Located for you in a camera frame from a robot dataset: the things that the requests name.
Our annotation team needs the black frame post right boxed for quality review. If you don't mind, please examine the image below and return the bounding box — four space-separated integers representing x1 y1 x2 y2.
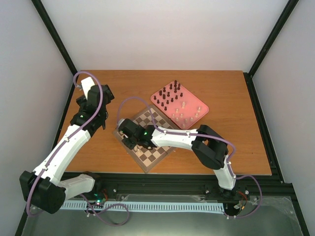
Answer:
248 0 300 77

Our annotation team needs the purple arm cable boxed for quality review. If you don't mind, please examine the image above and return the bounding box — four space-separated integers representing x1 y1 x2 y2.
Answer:
26 71 104 217
117 96 263 219

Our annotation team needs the light blue cable duct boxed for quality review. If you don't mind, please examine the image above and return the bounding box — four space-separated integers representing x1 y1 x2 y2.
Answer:
60 200 224 214

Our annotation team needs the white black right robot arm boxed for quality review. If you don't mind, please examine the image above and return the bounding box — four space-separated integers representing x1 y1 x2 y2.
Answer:
118 118 236 190

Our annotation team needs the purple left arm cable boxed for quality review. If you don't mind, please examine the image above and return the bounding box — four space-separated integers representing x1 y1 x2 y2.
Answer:
26 71 104 217

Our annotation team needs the black frame post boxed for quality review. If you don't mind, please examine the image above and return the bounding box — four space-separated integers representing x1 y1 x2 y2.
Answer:
31 0 80 77
248 0 300 77

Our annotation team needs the pink plastic tray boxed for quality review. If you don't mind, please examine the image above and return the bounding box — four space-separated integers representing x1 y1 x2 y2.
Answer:
151 81 209 129

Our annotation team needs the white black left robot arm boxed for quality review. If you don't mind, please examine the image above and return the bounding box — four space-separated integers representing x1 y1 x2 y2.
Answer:
19 85 114 217

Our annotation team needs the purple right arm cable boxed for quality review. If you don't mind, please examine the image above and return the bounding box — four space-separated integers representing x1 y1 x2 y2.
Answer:
117 96 263 219

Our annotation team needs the wooden chessboard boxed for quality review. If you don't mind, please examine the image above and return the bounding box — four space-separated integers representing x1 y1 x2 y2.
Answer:
113 105 178 173

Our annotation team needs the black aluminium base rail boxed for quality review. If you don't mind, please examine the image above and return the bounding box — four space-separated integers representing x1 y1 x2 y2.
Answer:
68 173 293 205

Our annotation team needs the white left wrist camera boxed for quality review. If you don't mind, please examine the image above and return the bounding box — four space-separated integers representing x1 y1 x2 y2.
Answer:
81 77 95 99

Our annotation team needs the black frame post left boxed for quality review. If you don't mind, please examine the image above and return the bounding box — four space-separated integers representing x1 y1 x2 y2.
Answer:
31 0 80 77

